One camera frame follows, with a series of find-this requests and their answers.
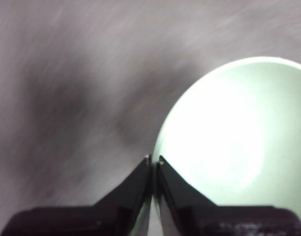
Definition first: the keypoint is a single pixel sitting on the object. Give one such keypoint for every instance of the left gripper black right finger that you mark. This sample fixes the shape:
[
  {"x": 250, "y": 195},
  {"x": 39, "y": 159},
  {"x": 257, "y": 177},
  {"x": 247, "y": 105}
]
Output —
[{"x": 189, "y": 214}]

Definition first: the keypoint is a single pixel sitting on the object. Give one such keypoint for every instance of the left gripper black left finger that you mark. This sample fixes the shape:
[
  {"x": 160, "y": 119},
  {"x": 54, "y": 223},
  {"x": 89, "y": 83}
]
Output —
[{"x": 121, "y": 211}]

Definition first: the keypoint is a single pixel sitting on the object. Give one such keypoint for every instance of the green ribbed bowl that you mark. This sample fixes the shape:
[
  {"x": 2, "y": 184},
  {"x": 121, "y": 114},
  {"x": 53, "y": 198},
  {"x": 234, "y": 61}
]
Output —
[{"x": 226, "y": 123}]

